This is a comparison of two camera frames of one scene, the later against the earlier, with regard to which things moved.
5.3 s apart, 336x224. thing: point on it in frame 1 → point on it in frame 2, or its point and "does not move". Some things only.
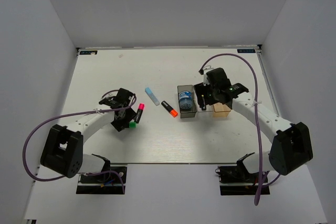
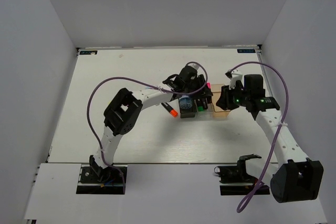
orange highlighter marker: x=171 y=110 does not move
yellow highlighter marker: x=203 y=108 does not move
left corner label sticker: x=88 y=52 does not move
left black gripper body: x=128 y=115 → x=195 y=85
